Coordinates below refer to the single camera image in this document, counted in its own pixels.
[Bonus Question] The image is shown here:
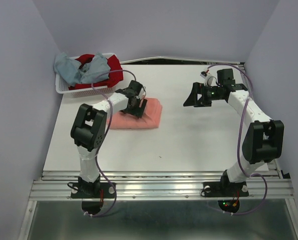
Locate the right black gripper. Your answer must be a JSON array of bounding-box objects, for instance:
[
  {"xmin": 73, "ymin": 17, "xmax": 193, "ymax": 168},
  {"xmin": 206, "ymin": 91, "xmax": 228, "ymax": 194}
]
[{"xmin": 183, "ymin": 81, "xmax": 223, "ymax": 107}]

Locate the pink pleated skirt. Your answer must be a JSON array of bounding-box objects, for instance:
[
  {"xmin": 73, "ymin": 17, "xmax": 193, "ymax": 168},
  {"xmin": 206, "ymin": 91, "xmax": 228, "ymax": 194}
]
[{"xmin": 106, "ymin": 97, "xmax": 163, "ymax": 130}]

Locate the light blue denim skirt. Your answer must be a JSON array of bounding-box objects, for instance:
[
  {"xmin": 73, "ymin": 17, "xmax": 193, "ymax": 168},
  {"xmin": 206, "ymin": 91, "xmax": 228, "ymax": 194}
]
[{"xmin": 54, "ymin": 52, "xmax": 111, "ymax": 86}]

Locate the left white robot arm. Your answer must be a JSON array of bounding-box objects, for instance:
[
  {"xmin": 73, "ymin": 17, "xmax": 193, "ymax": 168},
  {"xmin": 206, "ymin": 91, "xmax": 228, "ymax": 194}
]
[{"xmin": 69, "ymin": 80, "xmax": 147, "ymax": 197}]

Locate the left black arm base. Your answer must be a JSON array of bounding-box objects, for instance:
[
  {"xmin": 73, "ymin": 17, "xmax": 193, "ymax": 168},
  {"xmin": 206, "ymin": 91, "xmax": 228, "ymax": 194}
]
[{"xmin": 67, "ymin": 182, "xmax": 115, "ymax": 199}]

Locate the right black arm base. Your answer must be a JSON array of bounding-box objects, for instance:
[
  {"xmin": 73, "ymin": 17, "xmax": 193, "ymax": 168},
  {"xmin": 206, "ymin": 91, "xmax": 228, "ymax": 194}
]
[{"xmin": 202, "ymin": 181, "xmax": 249, "ymax": 198}]

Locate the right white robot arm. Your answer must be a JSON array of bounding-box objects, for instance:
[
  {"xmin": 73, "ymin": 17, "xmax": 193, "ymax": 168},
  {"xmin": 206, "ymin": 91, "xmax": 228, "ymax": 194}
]
[{"xmin": 183, "ymin": 67, "xmax": 284, "ymax": 198}]

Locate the red skirt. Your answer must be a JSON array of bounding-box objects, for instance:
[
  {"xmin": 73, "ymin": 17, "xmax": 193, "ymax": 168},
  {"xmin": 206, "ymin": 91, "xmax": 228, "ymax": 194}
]
[{"xmin": 75, "ymin": 54, "xmax": 123, "ymax": 88}]

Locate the white plastic basket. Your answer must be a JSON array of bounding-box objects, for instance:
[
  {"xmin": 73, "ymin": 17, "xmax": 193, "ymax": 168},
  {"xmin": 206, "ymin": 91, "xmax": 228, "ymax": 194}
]
[{"xmin": 56, "ymin": 53, "xmax": 117, "ymax": 97}]

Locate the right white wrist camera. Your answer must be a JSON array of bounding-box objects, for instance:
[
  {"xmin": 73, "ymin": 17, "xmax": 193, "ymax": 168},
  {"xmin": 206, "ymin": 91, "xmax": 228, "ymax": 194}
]
[{"xmin": 200, "ymin": 69, "xmax": 216, "ymax": 87}]

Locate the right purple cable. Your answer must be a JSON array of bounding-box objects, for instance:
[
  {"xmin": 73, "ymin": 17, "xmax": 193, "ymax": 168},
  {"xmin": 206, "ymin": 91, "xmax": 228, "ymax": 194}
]
[{"xmin": 203, "ymin": 62, "xmax": 268, "ymax": 217}]

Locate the aluminium mounting rail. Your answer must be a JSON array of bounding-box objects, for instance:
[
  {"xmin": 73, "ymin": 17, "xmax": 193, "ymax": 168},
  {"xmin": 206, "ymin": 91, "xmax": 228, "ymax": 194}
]
[{"xmin": 29, "ymin": 170, "xmax": 294, "ymax": 201}]

